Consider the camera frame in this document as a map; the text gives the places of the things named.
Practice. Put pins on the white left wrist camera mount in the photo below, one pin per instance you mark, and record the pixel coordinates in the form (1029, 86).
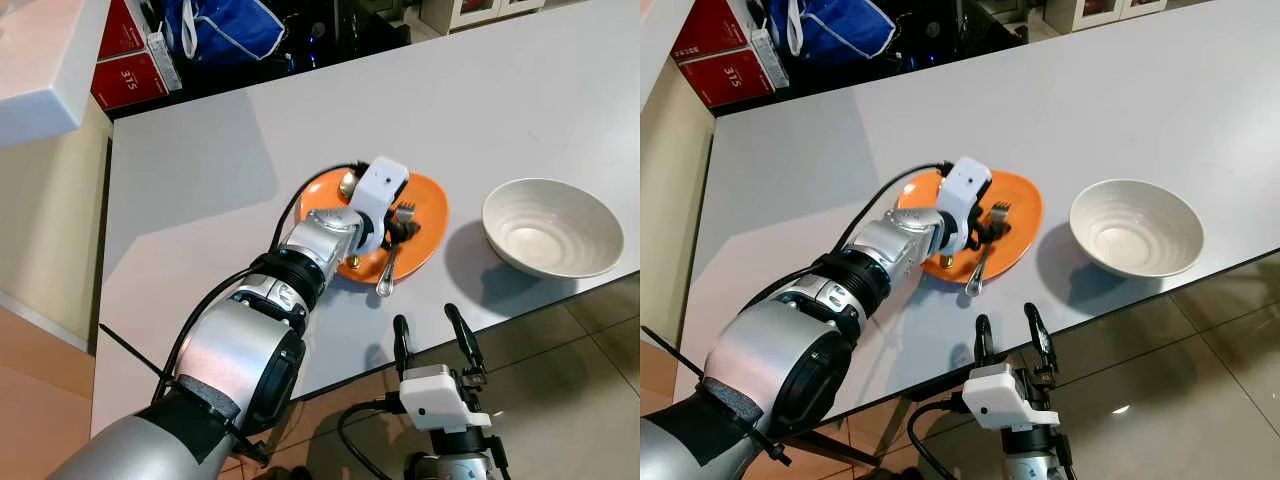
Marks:
(965, 190)
(380, 185)

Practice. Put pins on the white glass door cabinet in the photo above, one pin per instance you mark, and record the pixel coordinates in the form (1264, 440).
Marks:
(480, 10)
(1105, 10)

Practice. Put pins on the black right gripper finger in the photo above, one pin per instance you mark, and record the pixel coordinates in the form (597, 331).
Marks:
(403, 345)
(985, 342)
(465, 345)
(1042, 342)

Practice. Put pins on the red box with white print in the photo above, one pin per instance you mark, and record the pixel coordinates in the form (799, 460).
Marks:
(725, 80)
(128, 80)

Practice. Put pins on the beige ribbed bowl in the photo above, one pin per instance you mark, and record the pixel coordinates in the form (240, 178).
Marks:
(550, 235)
(1135, 235)

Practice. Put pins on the white power strip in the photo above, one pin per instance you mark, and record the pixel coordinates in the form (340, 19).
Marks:
(768, 58)
(163, 60)

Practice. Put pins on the metal fork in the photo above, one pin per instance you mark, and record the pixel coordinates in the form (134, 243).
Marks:
(975, 280)
(386, 280)

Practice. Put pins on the blue fabric bag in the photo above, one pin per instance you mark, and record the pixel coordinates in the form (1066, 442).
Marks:
(830, 28)
(225, 30)

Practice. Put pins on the orange plate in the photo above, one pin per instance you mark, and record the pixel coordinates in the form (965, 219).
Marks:
(1020, 235)
(425, 235)

